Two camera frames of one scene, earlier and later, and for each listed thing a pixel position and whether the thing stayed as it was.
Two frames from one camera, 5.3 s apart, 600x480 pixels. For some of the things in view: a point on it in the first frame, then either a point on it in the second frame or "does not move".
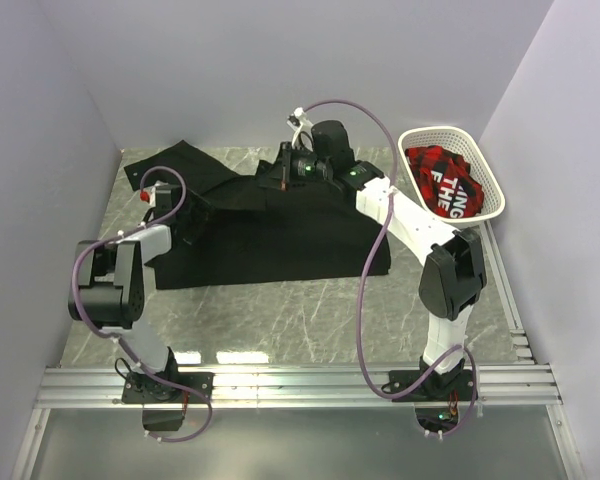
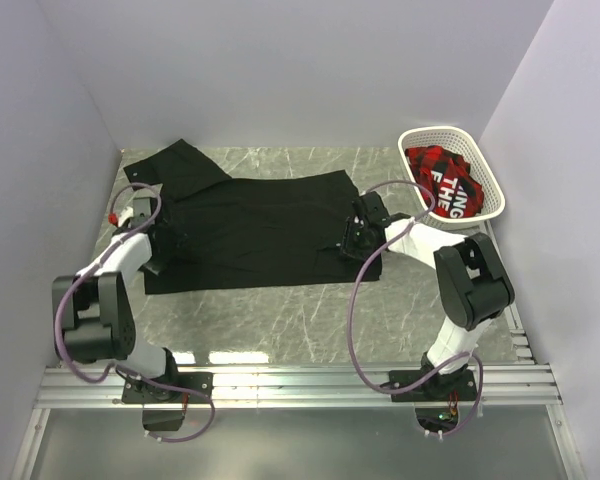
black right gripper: x=281 y=175 -> x=347 y=247
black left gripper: x=202 y=211 -> x=174 y=239
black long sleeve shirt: x=244 y=230 does not move
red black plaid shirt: x=445 y=182 does not move
